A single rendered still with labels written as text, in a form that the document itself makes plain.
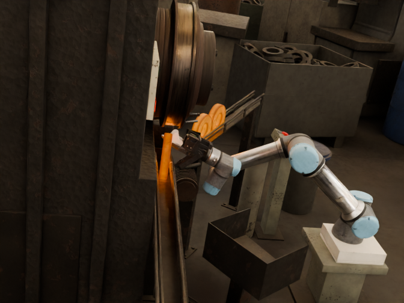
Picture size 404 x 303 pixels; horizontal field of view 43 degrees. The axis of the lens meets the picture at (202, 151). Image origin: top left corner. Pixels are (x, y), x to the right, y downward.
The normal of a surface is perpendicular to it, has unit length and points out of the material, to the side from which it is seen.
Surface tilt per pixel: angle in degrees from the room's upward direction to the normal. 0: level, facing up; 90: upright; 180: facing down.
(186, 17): 28
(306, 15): 90
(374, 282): 0
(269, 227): 90
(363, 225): 96
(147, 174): 0
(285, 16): 90
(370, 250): 1
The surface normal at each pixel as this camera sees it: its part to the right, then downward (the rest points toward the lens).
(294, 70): 0.36, 0.41
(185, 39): 0.18, -0.22
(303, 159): -0.16, 0.30
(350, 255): 0.12, 0.40
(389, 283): 0.15, -0.91
